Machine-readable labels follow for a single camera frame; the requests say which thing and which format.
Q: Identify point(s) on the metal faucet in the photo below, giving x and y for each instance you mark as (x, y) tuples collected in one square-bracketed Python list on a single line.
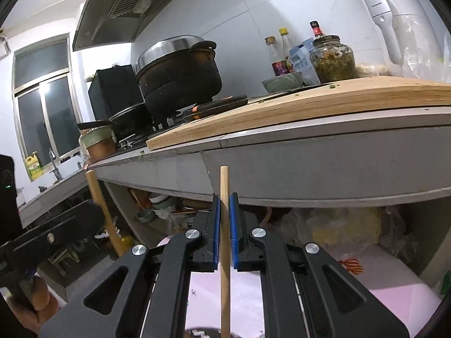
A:
[(54, 163)]

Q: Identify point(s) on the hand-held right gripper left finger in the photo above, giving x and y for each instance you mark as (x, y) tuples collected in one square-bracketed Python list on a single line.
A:
[(216, 232)]

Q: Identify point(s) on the blue white carton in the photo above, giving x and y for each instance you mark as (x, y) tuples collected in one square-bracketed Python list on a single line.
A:
[(301, 63)]

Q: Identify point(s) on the wooden cutting board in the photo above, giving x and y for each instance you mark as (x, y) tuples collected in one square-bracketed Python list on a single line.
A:
[(317, 102)]

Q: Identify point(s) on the black pot with steel lid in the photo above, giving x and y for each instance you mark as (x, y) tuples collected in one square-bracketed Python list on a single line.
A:
[(179, 74)]

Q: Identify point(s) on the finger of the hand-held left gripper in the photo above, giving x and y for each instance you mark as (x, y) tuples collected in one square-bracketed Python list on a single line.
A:
[(70, 225)]

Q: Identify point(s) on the white wall appliance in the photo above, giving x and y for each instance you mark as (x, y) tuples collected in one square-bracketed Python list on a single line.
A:
[(391, 7)]

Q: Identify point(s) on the window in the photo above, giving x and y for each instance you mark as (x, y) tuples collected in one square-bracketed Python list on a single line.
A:
[(45, 105)]

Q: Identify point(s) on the person's left hand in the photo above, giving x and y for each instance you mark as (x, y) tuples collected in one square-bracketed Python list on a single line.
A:
[(38, 299)]

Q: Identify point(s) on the brown jar with lid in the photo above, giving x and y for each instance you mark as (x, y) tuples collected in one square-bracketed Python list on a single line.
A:
[(100, 144)]

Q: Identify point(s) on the steel range hood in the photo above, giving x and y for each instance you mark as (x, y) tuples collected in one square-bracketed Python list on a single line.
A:
[(119, 10)]

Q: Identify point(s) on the yellow detergent bottle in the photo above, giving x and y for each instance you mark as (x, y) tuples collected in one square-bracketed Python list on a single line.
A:
[(34, 167)]

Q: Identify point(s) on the black box appliance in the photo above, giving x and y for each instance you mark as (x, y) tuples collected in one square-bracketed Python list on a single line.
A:
[(112, 91)]

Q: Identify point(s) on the single wooden chopstick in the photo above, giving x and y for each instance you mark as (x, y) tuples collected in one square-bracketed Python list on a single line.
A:
[(97, 190), (224, 183)]

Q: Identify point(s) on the glass pickle jar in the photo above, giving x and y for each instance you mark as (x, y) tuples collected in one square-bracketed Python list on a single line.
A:
[(333, 60)]

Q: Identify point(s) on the black frying pan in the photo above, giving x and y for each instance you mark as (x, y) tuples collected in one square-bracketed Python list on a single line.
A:
[(130, 119)]

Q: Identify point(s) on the stack of bowls under counter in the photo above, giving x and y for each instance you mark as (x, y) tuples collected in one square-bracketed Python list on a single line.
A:
[(158, 207)]

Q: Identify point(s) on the grey kitchen counter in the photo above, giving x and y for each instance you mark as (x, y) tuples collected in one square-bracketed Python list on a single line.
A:
[(317, 169)]

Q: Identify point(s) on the plastic bags under counter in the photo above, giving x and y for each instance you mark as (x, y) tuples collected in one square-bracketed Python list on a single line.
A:
[(345, 229)]

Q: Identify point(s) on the gas stove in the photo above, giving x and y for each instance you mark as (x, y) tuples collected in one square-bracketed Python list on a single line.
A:
[(158, 130)]

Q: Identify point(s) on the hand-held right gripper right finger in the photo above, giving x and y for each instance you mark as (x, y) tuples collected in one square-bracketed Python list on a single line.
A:
[(233, 232)]

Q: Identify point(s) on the clear plastic bag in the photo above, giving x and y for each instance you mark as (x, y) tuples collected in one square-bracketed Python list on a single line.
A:
[(426, 49)]

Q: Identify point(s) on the yellow cap bottle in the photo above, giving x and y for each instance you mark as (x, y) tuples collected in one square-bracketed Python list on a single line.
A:
[(286, 42)]

